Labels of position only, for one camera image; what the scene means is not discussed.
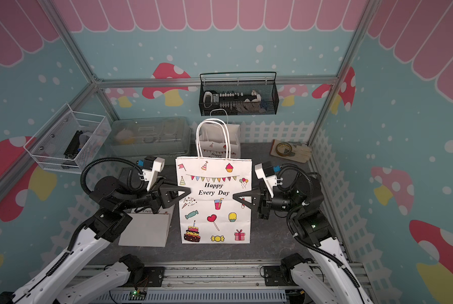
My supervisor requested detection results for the black white device in basket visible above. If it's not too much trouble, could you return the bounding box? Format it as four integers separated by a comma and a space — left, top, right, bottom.
200, 90, 262, 113

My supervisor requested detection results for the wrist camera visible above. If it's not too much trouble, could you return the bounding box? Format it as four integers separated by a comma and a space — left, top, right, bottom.
254, 162, 283, 198
137, 156, 165, 191

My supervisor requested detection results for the clear plastic storage box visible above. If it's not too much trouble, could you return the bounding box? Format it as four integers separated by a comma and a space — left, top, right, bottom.
105, 117, 192, 165

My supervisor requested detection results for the white wire mesh basket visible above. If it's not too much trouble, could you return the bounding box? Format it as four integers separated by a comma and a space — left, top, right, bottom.
24, 104, 111, 174

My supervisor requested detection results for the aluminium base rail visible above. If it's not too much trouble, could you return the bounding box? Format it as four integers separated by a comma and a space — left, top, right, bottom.
53, 260, 375, 304

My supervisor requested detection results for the roll of brown tape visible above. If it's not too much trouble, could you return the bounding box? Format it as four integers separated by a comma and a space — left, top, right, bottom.
275, 142, 293, 157

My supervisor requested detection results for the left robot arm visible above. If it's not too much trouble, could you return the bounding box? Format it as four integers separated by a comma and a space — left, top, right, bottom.
0, 157, 191, 303

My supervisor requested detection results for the green circuit board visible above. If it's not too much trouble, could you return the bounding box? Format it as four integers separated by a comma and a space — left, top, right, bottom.
128, 290, 147, 301

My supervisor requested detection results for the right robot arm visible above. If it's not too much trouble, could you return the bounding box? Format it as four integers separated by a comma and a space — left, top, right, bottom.
233, 162, 372, 303

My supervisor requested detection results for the black wire mesh basket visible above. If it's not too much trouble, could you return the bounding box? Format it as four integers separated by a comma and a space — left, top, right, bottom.
198, 72, 279, 116

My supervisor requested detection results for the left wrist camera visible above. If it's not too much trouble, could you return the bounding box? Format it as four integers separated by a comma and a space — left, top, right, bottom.
137, 156, 165, 191

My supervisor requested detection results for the black item in white basket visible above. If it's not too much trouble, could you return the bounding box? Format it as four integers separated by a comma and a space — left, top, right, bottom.
64, 130, 83, 159

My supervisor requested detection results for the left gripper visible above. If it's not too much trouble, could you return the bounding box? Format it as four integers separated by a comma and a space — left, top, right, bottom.
117, 177, 193, 215

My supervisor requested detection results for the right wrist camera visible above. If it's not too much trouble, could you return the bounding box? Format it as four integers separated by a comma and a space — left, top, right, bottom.
254, 162, 283, 198

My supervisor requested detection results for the paper bag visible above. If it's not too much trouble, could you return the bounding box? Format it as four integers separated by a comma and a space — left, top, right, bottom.
196, 109, 241, 158
118, 206, 174, 248
176, 118, 252, 244

